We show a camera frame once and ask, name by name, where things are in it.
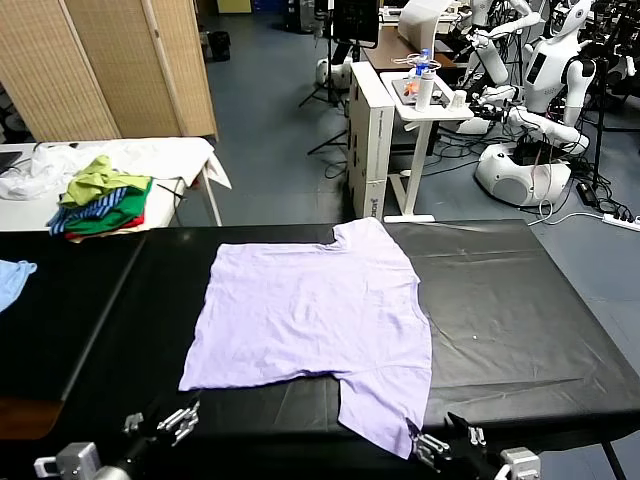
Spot black monitor stand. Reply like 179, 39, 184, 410
307, 42, 362, 156

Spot black monitor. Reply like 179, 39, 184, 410
331, 0, 381, 49

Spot thin black cable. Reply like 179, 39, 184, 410
155, 180, 189, 202

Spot white tablecloth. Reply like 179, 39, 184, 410
0, 135, 234, 232

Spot light blue garment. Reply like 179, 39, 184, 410
0, 258, 39, 314

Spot white table leg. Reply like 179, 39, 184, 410
172, 167, 224, 227

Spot grey laptop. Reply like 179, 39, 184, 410
392, 77, 451, 107

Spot beige garment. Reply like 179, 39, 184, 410
67, 222, 149, 245

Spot small white robot base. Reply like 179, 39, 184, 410
314, 55, 354, 90

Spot brown wooden desk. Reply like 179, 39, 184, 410
360, 24, 459, 71

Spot white power strip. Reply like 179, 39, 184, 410
602, 212, 640, 231

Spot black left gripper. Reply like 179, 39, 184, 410
117, 399, 202, 471

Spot blue striped garment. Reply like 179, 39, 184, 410
47, 187, 129, 237

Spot lavender t-shirt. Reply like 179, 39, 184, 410
178, 217, 434, 460

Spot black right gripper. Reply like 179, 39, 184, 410
407, 410, 504, 480

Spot white tumbler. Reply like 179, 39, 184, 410
415, 68, 436, 112

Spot white crumpled cloth pile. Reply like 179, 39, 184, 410
0, 144, 91, 201

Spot small black table cover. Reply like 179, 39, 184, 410
0, 229, 149, 401

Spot large black table cover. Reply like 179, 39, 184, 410
59, 218, 640, 454

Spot white humanoid robot with base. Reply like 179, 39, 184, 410
473, 0, 599, 207

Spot pile of colourful clothes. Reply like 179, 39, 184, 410
62, 177, 154, 235

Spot white standing desk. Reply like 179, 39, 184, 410
379, 69, 475, 224

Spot red garment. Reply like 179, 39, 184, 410
64, 212, 146, 241

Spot black tripod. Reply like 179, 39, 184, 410
298, 0, 347, 109

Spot white curved shell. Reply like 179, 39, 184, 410
398, 0, 449, 47

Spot black pole stand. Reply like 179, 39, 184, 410
592, 57, 614, 191

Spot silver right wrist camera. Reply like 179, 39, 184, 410
499, 447, 542, 480

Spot black laptop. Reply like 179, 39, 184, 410
0, 150, 24, 176

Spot black floor cables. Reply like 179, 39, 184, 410
324, 132, 481, 181

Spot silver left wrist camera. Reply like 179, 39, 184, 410
33, 441, 99, 479

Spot black trash bin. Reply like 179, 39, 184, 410
207, 29, 232, 63

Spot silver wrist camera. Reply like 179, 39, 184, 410
33, 441, 99, 479
499, 447, 542, 480

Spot bamboo folding screen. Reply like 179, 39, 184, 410
0, 0, 220, 144

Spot tall white cardboard box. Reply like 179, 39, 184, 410
346, 60, 396, 224

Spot lime green garment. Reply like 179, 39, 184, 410
59, 154, 151, 209

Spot white floor cable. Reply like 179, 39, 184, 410
527, 199, 609, 226

